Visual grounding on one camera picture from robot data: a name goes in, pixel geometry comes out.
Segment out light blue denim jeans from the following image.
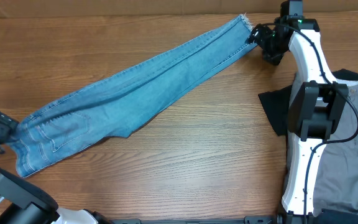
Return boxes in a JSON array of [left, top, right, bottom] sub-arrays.
[[8, 14, 254, 177]]

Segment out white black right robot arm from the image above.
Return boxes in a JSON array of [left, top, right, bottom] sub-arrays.
[[247, 0, 348, 223]]

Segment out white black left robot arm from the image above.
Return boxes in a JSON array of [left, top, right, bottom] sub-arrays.
[[0, 112, 110, 224]]

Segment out black garment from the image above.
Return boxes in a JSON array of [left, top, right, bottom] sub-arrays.
[[258, 68, 358, 136]]

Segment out grey garment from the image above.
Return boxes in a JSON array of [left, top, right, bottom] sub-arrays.
[[283, 73, 358, 220]]

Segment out black table edge rail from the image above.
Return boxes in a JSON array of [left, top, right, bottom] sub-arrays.
[[110, 215, 283, 224]]

